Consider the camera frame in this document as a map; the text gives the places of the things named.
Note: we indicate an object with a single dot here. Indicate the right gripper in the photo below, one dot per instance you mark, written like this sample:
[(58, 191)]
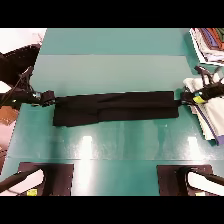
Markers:
[(188, 97)]

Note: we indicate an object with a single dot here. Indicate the stack of folded clothes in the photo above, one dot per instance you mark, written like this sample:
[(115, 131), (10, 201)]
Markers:
[(210, 45)]

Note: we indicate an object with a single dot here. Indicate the heap of clothes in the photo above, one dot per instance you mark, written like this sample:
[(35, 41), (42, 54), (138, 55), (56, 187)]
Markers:
[(210, 116)]

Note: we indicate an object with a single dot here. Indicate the black shirt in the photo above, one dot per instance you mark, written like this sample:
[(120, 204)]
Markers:
[(113, 108)]

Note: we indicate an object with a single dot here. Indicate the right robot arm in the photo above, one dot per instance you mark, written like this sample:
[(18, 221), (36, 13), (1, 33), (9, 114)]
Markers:
[(203, 180)]

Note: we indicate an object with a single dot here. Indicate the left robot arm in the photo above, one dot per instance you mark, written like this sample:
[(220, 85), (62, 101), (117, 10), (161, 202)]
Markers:
[(23, 180)]

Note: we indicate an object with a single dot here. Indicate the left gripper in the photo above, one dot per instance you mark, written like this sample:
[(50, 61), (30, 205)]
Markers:
[(48, 98)]

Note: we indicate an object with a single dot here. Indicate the black garment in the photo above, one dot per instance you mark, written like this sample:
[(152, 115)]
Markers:
[(18, 61)]

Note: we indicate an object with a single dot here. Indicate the brown garment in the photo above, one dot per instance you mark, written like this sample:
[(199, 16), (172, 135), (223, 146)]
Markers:
[(7, 115)]

